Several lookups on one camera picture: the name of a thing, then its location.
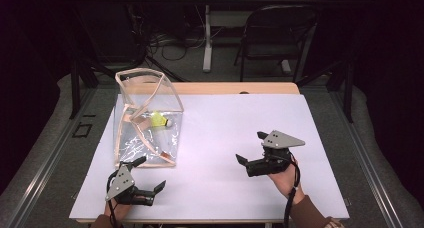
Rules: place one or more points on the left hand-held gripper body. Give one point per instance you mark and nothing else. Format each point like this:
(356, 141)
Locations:
(120, 184)

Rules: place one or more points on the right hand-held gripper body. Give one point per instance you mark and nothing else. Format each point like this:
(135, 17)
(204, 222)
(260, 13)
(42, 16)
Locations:
(278, 151)

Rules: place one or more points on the clear bag with beige trim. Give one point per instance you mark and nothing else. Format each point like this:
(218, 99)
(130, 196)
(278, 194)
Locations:
(146, 138)

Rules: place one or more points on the yellow shuttlecock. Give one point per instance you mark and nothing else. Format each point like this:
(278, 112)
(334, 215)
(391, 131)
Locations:
(159, 120)

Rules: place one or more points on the person's left hand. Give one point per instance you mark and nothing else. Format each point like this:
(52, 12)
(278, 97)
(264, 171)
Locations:
(118, 209)

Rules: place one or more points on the person's right hand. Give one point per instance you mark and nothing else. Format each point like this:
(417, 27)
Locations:
(286, 183)

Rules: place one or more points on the white table cover sheet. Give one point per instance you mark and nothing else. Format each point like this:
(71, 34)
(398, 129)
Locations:
(213, 128)

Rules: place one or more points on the wooden table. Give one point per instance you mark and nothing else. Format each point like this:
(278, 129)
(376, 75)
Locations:
(216, 88)

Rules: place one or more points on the black metal stand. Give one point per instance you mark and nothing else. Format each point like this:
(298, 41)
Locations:
(75, 88)
(348, 91)

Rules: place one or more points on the black folding chair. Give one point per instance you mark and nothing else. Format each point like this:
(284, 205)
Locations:
(276, 38)

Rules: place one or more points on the black floor socket frame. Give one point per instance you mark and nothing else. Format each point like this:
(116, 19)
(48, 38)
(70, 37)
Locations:
(82, 130)

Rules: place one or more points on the metal floor rail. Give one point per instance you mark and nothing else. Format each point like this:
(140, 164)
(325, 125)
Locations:
(50, 158)
(366, 161)

